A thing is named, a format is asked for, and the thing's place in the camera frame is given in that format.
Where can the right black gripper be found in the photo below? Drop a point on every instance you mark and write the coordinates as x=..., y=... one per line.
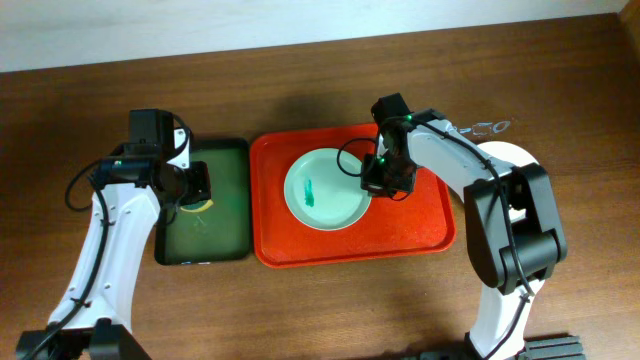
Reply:
x=381, y=182

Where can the white plate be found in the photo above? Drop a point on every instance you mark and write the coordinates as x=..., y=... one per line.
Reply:
x=501, y=155

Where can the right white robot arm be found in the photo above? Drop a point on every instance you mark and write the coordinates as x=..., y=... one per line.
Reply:
x=513, y=228

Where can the white marking on table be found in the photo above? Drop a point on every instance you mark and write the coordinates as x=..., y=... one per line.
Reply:
x=484, y=129

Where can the yellow green sponge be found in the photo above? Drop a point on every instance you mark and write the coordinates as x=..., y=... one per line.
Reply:
x=198, y=207

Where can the red plastic tray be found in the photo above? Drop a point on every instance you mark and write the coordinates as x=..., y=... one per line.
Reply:
x=421, y=224

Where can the dark green tray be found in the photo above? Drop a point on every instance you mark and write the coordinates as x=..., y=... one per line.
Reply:
x=224, y=231

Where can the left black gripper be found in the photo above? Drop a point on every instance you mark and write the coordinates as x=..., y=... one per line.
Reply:
x=198, y=183

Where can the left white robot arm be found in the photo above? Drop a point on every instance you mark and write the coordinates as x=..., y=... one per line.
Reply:
x=131, y=195

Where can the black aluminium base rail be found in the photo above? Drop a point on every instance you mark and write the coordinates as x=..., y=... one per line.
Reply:
x=563, y=347

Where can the mint green plate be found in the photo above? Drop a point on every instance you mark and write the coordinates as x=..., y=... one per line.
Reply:
x=320, y=195

